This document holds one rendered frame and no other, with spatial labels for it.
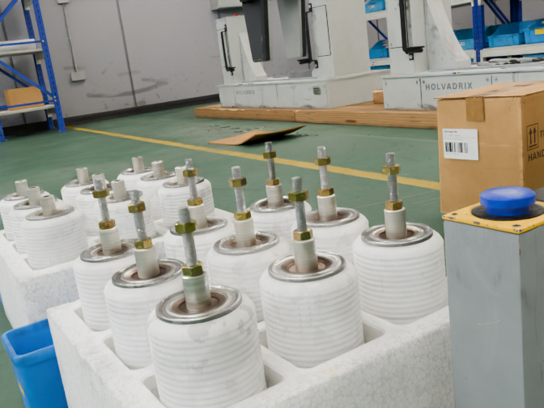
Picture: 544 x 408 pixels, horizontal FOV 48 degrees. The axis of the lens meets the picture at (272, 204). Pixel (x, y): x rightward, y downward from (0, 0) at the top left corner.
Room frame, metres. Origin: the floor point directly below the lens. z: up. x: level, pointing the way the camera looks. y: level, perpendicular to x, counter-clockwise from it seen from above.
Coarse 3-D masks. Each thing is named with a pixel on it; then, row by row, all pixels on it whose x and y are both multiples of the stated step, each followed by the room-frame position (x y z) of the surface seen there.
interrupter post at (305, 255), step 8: (296, 240) 0.55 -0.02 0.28; (304, 240) 0.55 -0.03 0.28; (312, 240) 0.55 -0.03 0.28; (296, 248) 0.55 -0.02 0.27; (304, 248) 0.54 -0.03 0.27; (312, 248) 0.55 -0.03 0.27; (296, 256) 0.55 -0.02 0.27; (304, 256) 0.54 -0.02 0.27; (312, 256) 0.55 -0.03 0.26; (296, 264) 0.55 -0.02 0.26; (304, 264) 0.54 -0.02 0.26; (312, 264) 0.55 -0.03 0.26
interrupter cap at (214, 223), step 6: (210, 216) 0.79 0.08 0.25; (216, 216) 0.79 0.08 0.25; (210, 222) 0.77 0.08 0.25; (216, 222) 0.76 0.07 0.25; (222, 222) 0.76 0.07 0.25; (174, 228) 0.76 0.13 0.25; (204, 228) 0.74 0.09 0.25; (210, 228) 0.73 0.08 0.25; (216, 228) 0.73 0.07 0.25; (174, 234) 0.73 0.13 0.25; (180, 234) 0.73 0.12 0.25; (198, 234) 0.72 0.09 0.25
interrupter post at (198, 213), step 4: (192, 208) 0.75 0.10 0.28; (196, 208) 0.75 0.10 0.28; (200, 208) 0.75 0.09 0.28; (204, 208) 0.76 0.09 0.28; (192, 212) 0.75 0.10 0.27; (196, 212) 0.75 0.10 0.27; (200, 212) 0.75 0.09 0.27; (204, 212) 0.75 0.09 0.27; (192, 216) 0.75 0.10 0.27; (196, 216) 0.75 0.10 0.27; (200, 216) 0.75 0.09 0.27; (204, 216) 0.75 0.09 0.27; (196, 220) 0.75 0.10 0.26; (200, 220) 0.75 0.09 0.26; (204, 220) 0.75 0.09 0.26; (200, 224) 0.75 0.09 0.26; (204, 224) 0.75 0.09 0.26; (200, 228) 0.75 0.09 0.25
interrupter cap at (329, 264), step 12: (324, 252) 0.58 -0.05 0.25; (276, 264) 0.57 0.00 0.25; (288, 264) 0.57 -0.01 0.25; (324, 264) 0.56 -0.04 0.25; (336, 264) 0.55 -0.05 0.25; (276, 276) 0.53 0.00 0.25; (288, 276) 0.53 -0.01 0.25; (300, 276) 0.53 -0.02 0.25; (312, 276) 0.52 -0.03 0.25; (324, 276) 0.52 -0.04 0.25
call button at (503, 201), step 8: (488, 192) 0.45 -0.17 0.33; (496, 192) 0.45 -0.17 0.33; (504, 192) 0.45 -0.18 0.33; (512, 192) 0.44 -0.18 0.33; (520, 192) 0.44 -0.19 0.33; (528, 192) 0.44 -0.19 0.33; (480, 200) 0.45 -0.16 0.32; (488, 200) 0.44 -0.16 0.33; (496, 200) 0.43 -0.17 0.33; (504, 200) 0.43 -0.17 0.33; (512, 200) 0.43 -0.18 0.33; (520, 200) 0.43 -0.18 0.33; (528, 200) 0.43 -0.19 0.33; (488, 208) 0.45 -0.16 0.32; (496, 208) 0.43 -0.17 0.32; (504, 208) 0.43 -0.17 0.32; (512, 208) 0.43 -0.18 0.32; (520, 208) 0.43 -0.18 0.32; (528, 208) 0.44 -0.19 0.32
